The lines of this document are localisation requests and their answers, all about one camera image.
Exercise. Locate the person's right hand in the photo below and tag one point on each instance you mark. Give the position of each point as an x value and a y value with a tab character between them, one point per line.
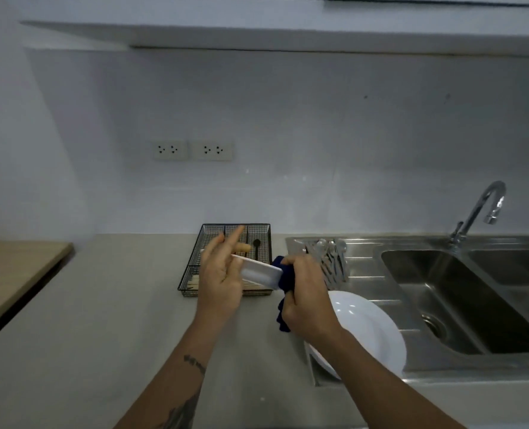
311	308

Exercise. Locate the person's left hand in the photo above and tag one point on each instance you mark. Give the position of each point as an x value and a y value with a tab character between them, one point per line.
217	290

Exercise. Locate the dark blue cloth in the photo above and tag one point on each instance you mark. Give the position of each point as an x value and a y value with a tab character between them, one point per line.
283	317

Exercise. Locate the white plate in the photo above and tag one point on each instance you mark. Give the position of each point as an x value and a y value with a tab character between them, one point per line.
260	272
371	326

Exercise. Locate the pile of steel cutlery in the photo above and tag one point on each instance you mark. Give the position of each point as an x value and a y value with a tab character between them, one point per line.
331	259

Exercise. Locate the person's right forearm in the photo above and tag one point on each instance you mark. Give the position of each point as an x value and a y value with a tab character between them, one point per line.
371	388

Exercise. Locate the person's left forearm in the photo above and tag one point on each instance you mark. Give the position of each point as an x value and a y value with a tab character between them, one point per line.
175	379

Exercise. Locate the bundle of wooden chopsticks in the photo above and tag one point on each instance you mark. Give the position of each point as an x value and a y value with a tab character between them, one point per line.
193	283

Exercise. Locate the black spoon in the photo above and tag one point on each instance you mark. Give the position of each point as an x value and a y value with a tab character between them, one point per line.
256	245

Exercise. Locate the stainless steel double sink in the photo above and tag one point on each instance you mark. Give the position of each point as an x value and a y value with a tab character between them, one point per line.
492	308

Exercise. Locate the wooden side table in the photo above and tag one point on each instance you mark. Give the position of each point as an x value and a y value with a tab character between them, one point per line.
14	268

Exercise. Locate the chrome faucet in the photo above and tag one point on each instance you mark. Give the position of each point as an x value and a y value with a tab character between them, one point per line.
492	189

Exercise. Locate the white wall cabinet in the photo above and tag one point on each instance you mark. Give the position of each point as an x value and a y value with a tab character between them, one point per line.
291	31

